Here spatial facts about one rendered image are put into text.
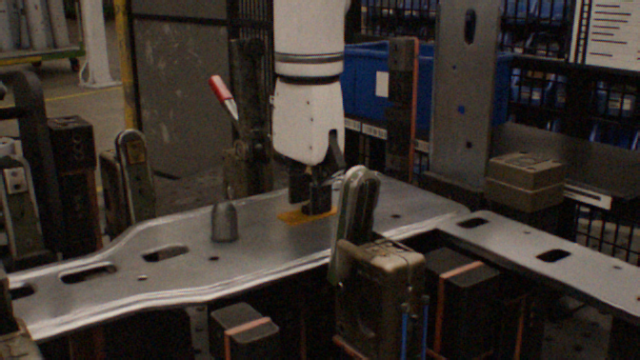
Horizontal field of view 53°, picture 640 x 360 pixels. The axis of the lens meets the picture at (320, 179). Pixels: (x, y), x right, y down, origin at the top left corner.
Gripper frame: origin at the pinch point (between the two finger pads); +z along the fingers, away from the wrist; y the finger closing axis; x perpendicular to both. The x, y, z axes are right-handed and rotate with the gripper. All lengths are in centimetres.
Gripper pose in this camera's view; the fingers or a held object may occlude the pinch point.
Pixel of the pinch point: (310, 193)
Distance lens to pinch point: 84.8
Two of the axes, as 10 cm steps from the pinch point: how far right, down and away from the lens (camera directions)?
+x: 8.1, -1.8, 5.5
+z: 0.0, 9.5, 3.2
